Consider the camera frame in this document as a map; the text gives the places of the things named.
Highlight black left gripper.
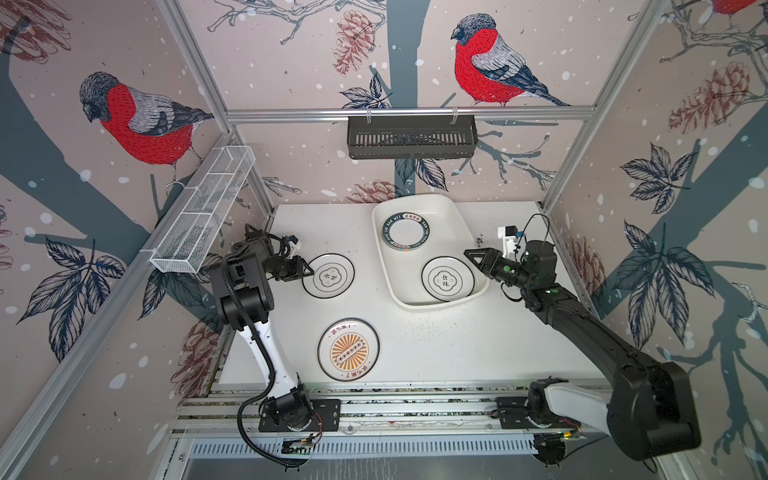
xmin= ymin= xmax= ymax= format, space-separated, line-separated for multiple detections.
xmin=263 ymin=257 xmax=312 ymax=282

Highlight green rim plate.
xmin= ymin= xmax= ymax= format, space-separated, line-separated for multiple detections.
xmin=381 ymin=212 xmax=431 ymax=251

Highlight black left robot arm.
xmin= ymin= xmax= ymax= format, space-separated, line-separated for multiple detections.
xmin=208 ymin=224 xmax=314 ymax=431

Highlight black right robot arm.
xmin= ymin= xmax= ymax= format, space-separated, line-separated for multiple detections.
xmin=464 ymin=240 xmax=701 ymax=461

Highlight white plastic bin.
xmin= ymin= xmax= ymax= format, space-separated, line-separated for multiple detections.
xmin=371 ymin=194 xmax=489 ymax=311

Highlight orange sunburst plate front left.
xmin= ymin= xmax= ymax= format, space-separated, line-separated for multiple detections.
xmin=317 ymin=318 xmax=380 ymax=382

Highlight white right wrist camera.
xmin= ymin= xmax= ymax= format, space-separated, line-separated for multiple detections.
xmin=497 ymin=225 xmax=522 ymax=259

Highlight white mesh wall shelf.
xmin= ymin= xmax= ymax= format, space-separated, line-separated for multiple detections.
xmin=150 ymin=145 xmax=255 ymax=274

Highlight black corrugated cable conduit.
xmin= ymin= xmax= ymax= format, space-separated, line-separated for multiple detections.
xmin=221 ymin=257 xmax=307 ymax=469

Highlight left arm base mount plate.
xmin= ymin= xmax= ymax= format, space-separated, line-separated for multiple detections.
xmin=258 ymin=399 xmax=341 ymax=433

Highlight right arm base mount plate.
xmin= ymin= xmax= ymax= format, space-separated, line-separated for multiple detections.
xmin=491 ymin=396 xmax=582 ymax=430

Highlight aluminium rail base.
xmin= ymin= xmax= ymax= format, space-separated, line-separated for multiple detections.
xmin=171 ymin=384 xmax=598 ymax=436

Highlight black wire wall basket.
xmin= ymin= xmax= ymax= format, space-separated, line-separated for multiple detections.
xmin=347 ymin=115 xmax=478 ymax=160

